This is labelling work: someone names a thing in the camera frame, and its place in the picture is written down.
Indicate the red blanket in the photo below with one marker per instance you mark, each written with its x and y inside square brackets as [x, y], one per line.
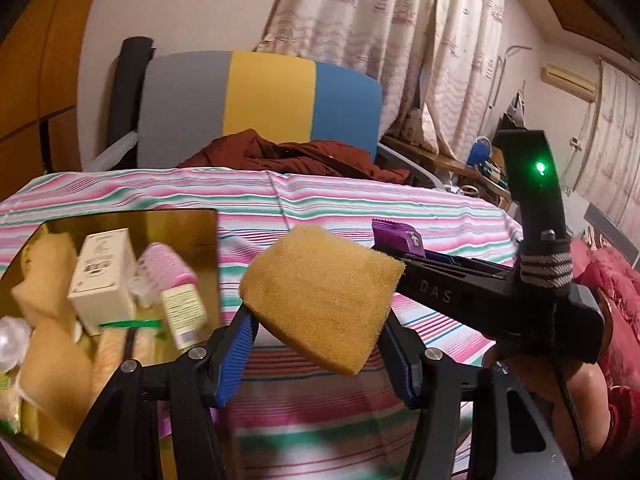
[612, 280]

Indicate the dark red jacket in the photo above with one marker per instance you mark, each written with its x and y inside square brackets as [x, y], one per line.
[300, 157]

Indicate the white metal stand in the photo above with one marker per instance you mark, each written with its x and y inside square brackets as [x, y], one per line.
[500, 75]

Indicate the wooden side table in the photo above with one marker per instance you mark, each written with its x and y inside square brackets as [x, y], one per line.
[440, 160]

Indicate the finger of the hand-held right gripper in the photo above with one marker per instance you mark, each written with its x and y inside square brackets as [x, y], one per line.
[440, 260]

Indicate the black rolled mat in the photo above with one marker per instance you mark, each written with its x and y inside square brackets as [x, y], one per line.
[127, 90]

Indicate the grey panel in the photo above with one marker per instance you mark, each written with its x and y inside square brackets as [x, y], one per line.
[607, 225]

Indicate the person's right hand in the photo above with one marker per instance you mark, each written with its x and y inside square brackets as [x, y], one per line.
[530, 371]

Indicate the wooden wardrobe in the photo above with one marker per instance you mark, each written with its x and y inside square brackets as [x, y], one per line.
[40, 85]

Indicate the beige air conditioner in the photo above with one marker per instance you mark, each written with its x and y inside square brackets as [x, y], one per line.
[570, 80]

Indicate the green edged cracker packet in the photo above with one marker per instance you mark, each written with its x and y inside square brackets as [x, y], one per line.
[125, 355]
[7, 392]

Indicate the plain cream cardboard box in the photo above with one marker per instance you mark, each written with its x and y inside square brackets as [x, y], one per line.
[102, 272]

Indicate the patterned beige curtain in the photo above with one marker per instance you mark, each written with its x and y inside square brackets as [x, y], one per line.
[375, 25]
[612, 135]

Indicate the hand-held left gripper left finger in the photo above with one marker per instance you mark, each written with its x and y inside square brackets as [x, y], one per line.
[235, 360]

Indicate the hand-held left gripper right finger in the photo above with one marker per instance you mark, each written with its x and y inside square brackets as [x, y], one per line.
[402, 365]

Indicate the grey yellow blue chair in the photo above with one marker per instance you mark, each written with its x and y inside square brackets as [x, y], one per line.
[270, 100]

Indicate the striped tablecloth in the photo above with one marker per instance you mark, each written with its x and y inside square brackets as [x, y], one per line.
[310, 200]

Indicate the cream box with green print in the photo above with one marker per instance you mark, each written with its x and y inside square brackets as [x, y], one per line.
[182, 312]

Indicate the yellow sponge block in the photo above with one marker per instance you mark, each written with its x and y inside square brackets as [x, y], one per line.
[55, 365]
[42, 270]
[320, 290]

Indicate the purple snack packet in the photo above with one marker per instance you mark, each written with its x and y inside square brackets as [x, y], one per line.
[400, 237]

